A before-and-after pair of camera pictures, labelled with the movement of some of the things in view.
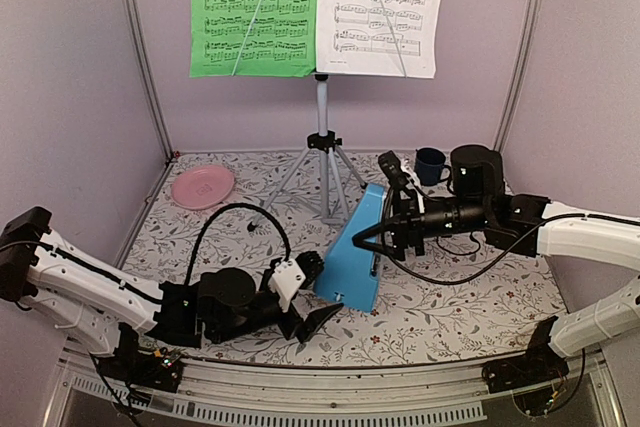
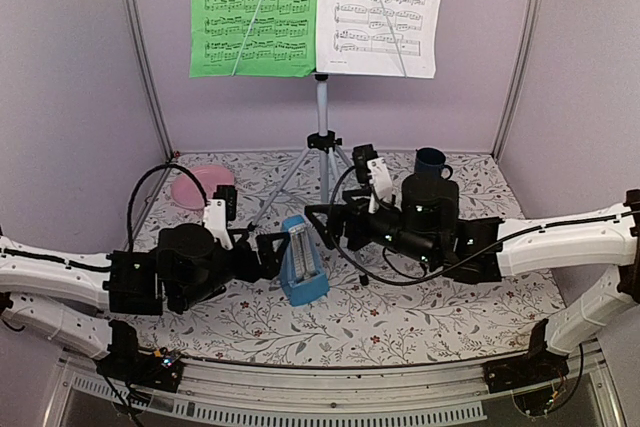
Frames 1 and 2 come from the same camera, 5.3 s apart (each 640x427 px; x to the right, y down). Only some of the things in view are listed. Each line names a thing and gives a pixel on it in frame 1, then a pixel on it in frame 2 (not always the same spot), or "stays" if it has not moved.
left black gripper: x=303 y=330 -> x=269 y=265
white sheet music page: x=380 y=10 stays
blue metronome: x=350 y=278 -> x=303 y=274
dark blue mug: x=431 y=167 stays
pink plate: x=202 y=186 stays
